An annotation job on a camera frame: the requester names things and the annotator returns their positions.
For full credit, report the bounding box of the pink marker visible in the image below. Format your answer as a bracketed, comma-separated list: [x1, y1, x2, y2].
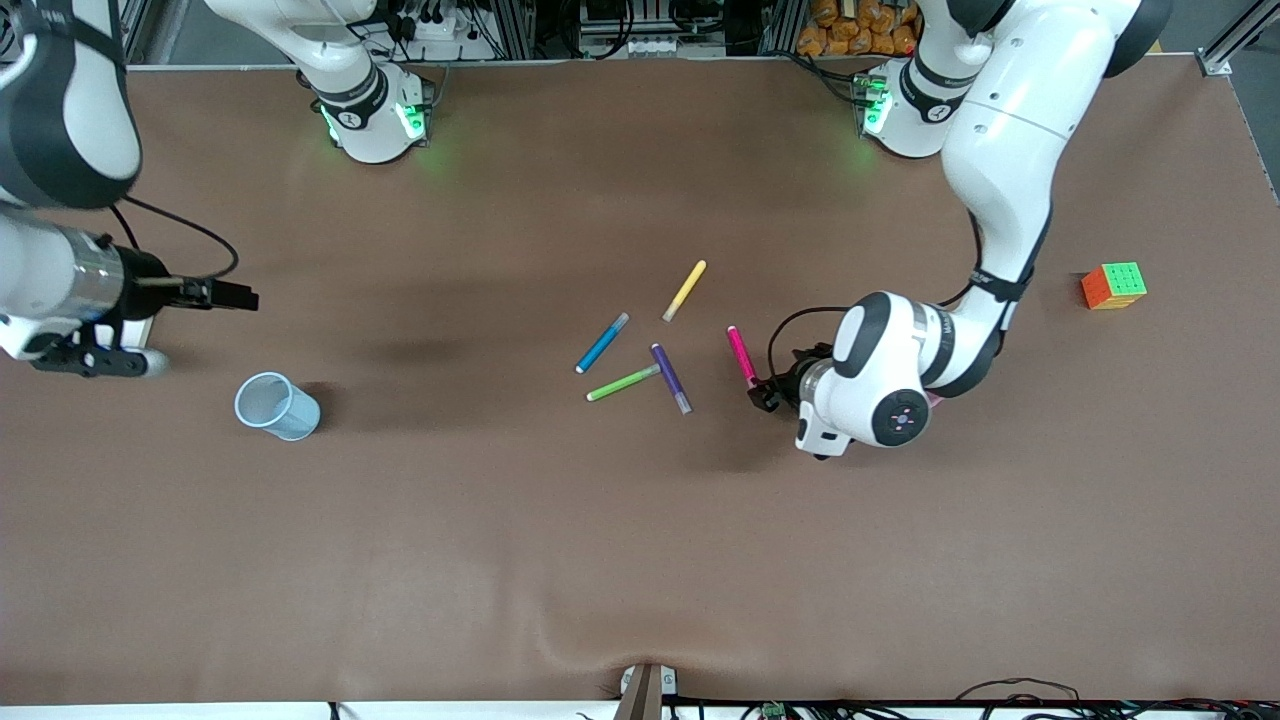
[726, 325, 761, 390]

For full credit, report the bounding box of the blue marker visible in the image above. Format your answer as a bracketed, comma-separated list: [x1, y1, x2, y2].
[575, 312, 631, 375]

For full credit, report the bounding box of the purple marker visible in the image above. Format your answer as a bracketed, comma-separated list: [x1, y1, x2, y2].
[651, 343, 693, 415]

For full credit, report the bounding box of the light blue plastic cup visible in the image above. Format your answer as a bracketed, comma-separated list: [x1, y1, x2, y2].
[235, 372, 322, 442]

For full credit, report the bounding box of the yellow marker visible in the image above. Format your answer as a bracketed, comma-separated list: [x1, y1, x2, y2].
[662, 260, 708, 323]

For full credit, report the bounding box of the green marker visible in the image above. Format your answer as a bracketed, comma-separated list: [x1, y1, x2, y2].
[586, 364, 662, 403]

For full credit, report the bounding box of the colourful puzzle cube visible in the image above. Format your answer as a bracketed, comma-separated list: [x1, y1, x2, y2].
[1081, 262, 1148, 311]

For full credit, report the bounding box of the orange packets pile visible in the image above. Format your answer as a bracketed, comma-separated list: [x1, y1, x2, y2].
[797, 0, 923, 58]

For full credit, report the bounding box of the aluminium frame profile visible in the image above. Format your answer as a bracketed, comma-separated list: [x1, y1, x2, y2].
[1197, 0, 1280, 77]

